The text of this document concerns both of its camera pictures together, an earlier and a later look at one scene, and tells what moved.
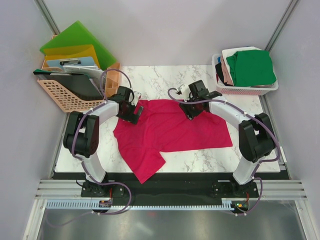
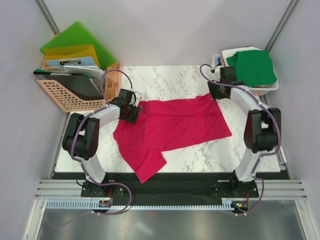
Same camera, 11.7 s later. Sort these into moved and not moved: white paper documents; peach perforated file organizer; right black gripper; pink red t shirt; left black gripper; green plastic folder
Moved: right black gripper; pink red t shirt
Not moved: white paper documents; green plastic folder; peach perforated file organizer; left black gripper
